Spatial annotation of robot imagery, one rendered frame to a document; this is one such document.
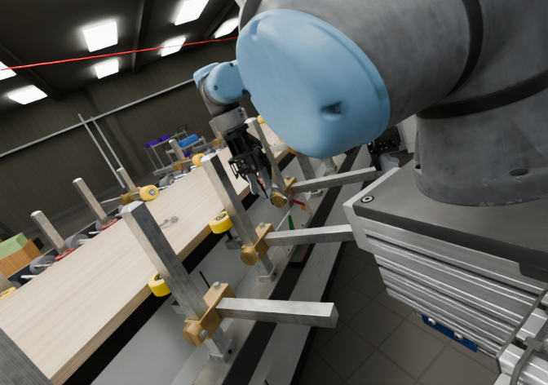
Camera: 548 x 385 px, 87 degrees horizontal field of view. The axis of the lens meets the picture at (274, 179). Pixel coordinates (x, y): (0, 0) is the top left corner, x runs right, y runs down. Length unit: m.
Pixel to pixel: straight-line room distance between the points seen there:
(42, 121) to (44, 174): 1.69
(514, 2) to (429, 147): 0.13
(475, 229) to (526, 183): 0.06
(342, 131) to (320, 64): 0.05
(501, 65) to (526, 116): 0.05
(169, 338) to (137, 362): 0.09
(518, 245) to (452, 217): 0.06
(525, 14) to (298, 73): 0.19
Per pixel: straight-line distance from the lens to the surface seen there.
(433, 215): 0.33
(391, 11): 0.22
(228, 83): 0.59
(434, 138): 0.33
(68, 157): 11.66
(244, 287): 1.10
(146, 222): 0.62
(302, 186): 1.02
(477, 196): 0.33
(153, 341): 0.92
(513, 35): 0.31
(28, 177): 11.87
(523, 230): 0.30
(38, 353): 0.89
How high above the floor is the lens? 1.22
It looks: 17 degrees down
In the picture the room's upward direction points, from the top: 24 degrees counter-clockwise
